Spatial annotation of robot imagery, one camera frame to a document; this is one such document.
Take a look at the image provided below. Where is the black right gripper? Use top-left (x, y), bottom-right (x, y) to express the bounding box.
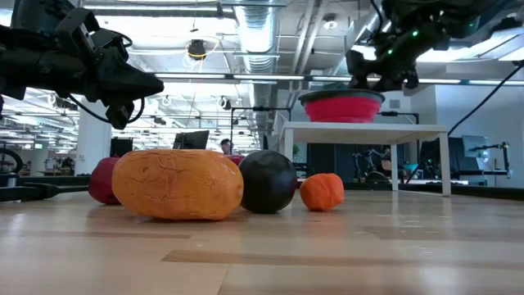
top-left (346, 20), bottom-right (449, 93)

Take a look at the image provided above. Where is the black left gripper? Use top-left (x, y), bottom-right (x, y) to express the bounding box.
top-left (38, 48), bottom-right (165, 131)

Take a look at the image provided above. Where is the large dark red fruit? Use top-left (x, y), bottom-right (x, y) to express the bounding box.
top-left (88, 157), bottom-right (123, 206)

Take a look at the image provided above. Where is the large orange mango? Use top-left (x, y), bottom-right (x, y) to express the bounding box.
top-left (111, 148), bottom-right (246, 222)

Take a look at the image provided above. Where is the small orange tangerine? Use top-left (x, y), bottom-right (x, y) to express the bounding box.
top-left (299, 172), bottom-right (346, 212)

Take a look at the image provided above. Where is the black knife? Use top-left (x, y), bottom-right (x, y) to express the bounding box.
top-left (0, 182), bottom-right (91, 203)

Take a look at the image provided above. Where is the black round fruit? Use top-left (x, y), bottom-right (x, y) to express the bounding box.
top-left (238, 149), bottom-right (299, 215)

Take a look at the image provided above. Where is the dark bowl of fruit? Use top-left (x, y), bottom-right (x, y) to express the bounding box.
top-left (297, 88), bottom-right (386, 124)

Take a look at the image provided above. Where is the white perforated shelf riser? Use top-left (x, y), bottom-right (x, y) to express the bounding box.
top-left (279, 121), bottom-right (452, 197)

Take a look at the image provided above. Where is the black cabinet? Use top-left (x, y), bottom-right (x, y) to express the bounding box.
top-left (109, 137), bottom-right (134, 169)

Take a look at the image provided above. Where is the black computer monitor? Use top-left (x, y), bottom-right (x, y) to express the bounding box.
top-left (172, 129), bottom-right (210, 151)

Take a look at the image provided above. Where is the long ceiling light strip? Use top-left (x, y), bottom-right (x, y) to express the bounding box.
top-left (153, 72), bottom-right (524, 86)

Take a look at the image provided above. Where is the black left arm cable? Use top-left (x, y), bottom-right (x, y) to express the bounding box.
top-left (67, 93), bottom-right (147, 125)

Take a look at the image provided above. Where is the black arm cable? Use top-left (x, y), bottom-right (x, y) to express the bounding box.
top-left (404, 63), bottom-right (524, 185)
top-left (67, 93), bottom-right (147, 125)

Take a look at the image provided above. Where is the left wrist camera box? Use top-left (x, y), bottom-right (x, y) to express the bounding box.
top-left (55, 7), bottom-right (102, 57)

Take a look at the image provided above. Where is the black overhead camera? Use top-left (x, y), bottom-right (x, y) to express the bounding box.
top-left (186, 39), bottom-right (208, 61)

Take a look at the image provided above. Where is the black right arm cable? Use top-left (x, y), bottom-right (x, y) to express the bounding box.
top-left (404, 63), bottom-right (524, 185)

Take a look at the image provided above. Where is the silver ventilation duct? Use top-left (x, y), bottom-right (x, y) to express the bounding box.
top-left (233, 0), bottom-right (284, 136)

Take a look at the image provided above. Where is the black aluminium table frame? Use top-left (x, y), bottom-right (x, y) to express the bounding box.
top-left (0, 175), bottom-right (524, 202)

